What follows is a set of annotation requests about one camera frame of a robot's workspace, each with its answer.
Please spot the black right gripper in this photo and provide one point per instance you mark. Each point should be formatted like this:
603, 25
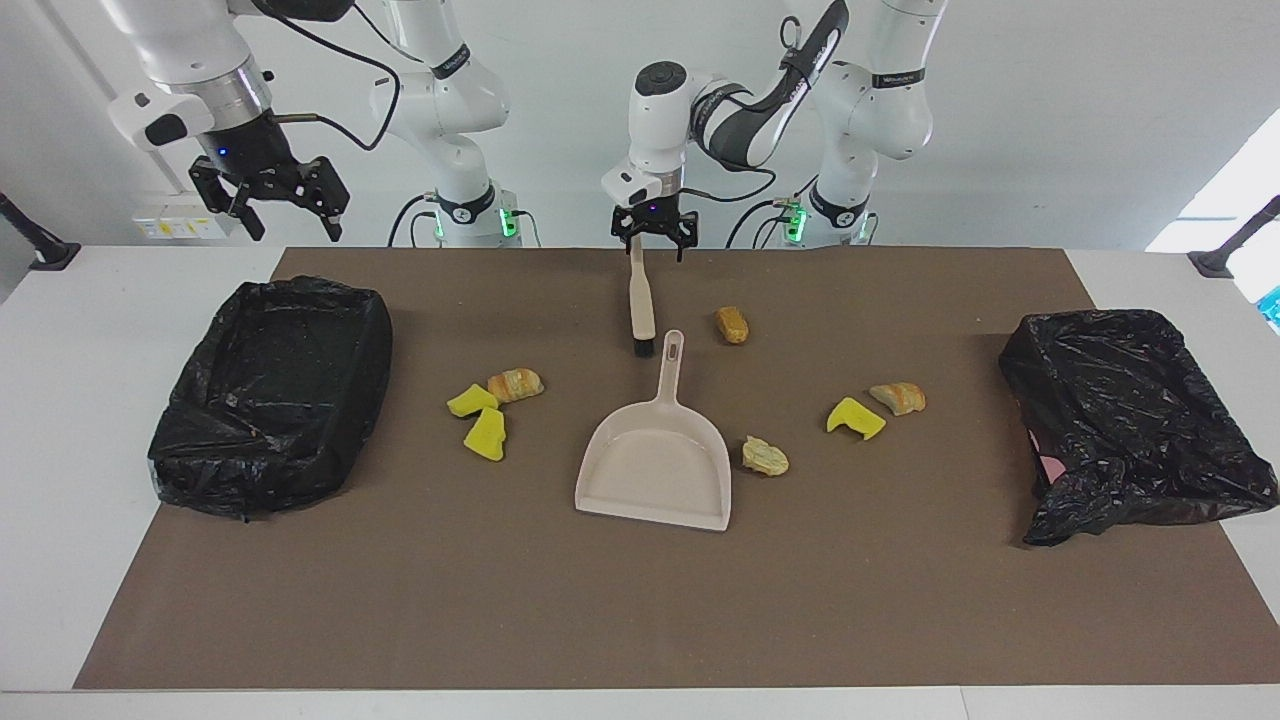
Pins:
250, 150

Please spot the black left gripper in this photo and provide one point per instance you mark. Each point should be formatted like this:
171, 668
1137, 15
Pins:
655, 218

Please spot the beige hand brush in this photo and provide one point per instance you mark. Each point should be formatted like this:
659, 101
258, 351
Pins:
641, 300

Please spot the brown fried nugget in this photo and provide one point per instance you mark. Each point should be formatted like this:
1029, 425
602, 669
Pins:
732, 324

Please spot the striped bread roll piece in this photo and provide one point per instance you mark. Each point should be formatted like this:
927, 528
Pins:
516, 384

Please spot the beige plastic dustpan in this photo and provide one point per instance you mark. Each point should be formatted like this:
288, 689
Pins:
650, 470

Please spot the pale bread piece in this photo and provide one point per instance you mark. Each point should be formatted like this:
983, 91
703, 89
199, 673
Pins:
765, 456

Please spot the notched yellow foam chunk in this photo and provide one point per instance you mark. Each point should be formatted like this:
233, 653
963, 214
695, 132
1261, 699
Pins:
855, 418

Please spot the orange crusted bread piece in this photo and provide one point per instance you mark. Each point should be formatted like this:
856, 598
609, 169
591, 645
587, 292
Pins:
898, 397

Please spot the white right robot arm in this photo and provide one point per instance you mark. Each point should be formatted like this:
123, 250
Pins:
440, 110

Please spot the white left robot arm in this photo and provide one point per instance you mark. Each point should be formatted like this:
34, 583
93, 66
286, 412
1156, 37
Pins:
880, 110

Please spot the black bag lined bin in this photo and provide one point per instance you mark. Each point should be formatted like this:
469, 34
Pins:
270, 380

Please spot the black bag over pink bin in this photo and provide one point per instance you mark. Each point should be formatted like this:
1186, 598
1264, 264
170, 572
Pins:
1120, 400

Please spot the black clamp stand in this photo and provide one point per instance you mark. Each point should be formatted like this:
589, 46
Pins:
50, 255
1215, 265

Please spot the brown table mat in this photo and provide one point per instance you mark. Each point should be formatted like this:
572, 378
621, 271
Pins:
640, 600

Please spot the blue object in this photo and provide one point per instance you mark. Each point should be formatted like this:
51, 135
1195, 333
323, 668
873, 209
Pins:
1272, 305

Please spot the white wall power outlet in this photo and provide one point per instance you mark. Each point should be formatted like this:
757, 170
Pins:
165, 225

